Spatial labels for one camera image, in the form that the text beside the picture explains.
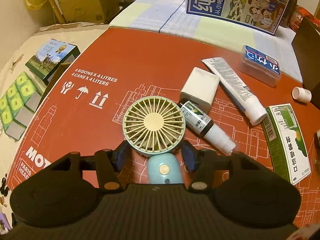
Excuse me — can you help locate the blue milk carton box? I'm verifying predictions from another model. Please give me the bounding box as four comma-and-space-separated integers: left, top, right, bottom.
185, 0, 289, 35

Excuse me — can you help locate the green tissue pack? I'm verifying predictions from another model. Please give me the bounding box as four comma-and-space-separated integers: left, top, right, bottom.
1, 72, 42, 141

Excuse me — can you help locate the blue handheld mini fan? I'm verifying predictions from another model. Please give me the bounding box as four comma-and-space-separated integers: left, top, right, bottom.
122, 96, 186, 184

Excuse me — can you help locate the small white bottle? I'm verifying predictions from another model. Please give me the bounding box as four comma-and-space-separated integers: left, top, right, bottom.
292, 87, 312, 103

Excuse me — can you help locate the green white spray box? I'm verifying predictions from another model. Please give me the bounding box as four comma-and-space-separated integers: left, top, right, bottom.
261, 103, 311, 185

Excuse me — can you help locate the green landscape box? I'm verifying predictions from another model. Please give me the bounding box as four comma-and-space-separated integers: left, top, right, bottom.
25, 39, 80, 86

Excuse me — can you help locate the white cream tube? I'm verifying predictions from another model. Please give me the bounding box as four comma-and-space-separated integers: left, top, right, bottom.
201, 57, 267, 126

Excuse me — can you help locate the checkered table cloth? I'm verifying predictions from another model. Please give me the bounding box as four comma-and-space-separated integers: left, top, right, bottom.
110, 0, 302, 81

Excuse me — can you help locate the red instant rice bowl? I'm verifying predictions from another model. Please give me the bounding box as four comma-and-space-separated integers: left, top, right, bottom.
289, 5, 319, 33

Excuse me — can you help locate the white rectangular charger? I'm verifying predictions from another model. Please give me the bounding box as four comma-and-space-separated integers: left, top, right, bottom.
179, 67, 220, 113

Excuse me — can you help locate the brown storage box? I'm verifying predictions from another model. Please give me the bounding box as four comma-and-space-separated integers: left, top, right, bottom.
292, 18, 320, 108

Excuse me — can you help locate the blue dental floss box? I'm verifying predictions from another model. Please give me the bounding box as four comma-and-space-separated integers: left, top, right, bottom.
238, 45, 281, 87

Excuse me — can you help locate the dark spray bottle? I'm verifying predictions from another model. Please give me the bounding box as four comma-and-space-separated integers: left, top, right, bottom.
177, 99, 236, 155

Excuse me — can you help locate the red Motul cardboard sheet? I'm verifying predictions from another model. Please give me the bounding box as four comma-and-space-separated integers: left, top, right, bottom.
7, 28, 319, 227

